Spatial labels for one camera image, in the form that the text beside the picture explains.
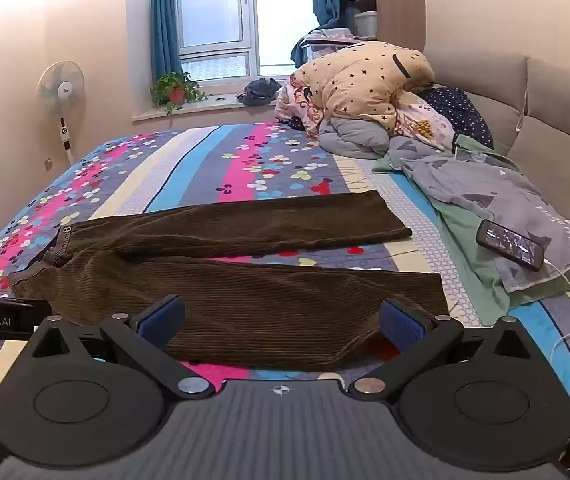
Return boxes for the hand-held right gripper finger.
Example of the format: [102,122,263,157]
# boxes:
[347,299,533,401]

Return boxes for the brown corduroy pants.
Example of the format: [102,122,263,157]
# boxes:
[8,190,450,371]

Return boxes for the green cloth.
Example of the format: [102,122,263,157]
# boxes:
[372,132,570,313]

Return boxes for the black smartphone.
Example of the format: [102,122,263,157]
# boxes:
[476,220,546,272]

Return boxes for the grey triangle-print cloth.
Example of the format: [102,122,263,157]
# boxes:
[400,137,570,293]

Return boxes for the grey blanket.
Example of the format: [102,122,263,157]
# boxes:
[319,119,401,160]

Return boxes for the navy dotted pillow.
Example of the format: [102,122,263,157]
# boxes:
[422,87,494,150]

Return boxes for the floral striped bedsheet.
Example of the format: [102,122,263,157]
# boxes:
[0,122,570,433]

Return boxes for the white standing fan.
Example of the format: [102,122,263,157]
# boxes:
[36,60,86,165]

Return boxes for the pile of crumpled clothes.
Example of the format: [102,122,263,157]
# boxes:
[275,80,458,153]

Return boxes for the beige star-print quilt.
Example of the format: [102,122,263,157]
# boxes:
[297,41,436,136]

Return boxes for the beige padded headboard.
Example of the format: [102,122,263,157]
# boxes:
[422,45,570,241]

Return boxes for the dark cloth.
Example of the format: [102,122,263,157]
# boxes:
[236,78,283,107]

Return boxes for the potted green plant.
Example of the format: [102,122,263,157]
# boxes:
[150,72,208,116]

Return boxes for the white windowsill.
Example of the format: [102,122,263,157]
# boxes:
[132,92,286,122]

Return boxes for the white storage box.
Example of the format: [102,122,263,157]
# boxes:
[354,10,378,41]

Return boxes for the white-framed window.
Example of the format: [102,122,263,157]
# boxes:
[172,0,316,86]

